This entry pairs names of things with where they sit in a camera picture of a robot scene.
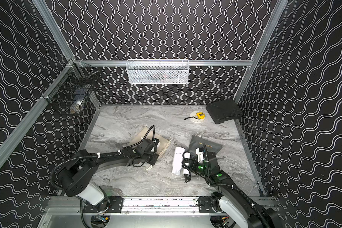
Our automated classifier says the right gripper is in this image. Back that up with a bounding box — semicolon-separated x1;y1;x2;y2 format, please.
182;158;211;177

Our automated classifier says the dark grey hair dryer bag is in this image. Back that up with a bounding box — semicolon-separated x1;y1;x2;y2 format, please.
189;135;223;155

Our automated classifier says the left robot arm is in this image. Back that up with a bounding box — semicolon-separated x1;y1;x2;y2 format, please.
49;125;160;211

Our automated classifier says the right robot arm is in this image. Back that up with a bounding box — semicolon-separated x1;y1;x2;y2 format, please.
181;145;282;228

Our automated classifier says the yellow tape measure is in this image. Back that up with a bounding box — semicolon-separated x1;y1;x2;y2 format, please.
195;112;205;119

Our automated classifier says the white round coaster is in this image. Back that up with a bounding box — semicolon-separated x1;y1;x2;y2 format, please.
189;111;206;123

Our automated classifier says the black hard case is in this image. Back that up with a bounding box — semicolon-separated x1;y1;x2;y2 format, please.
206;99;243;124

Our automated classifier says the item in black basket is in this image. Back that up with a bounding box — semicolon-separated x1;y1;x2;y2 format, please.
69;98;84;114

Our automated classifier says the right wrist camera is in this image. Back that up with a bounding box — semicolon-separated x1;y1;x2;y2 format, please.
195;148;205;163

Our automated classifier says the white mesh wall basket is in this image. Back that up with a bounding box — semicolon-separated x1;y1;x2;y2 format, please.
125;59;190;84

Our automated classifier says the black wire wall basket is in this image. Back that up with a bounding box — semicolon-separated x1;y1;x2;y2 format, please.
44;63;100;115

